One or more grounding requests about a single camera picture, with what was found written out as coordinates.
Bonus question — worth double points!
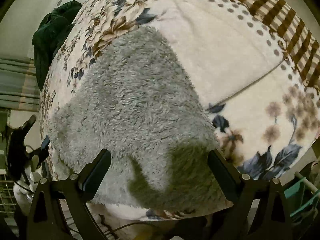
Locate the grey fluffy pants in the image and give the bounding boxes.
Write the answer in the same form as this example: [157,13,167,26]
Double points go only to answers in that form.
[47,27,230,213]

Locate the green storage bin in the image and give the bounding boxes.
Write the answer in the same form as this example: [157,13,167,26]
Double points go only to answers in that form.
[284,181,319,217]

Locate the striped curtain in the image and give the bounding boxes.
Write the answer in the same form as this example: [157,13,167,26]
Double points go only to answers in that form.
[0,56,40,112]

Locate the floral fleece blanket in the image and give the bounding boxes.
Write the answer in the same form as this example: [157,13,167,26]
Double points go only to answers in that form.
[40,0,319,220]

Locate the dark green jacket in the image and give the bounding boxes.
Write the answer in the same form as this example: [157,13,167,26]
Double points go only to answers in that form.
[32,1,82,89]

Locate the white rack rail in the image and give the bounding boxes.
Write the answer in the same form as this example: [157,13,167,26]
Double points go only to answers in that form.
[295,172,319,195]

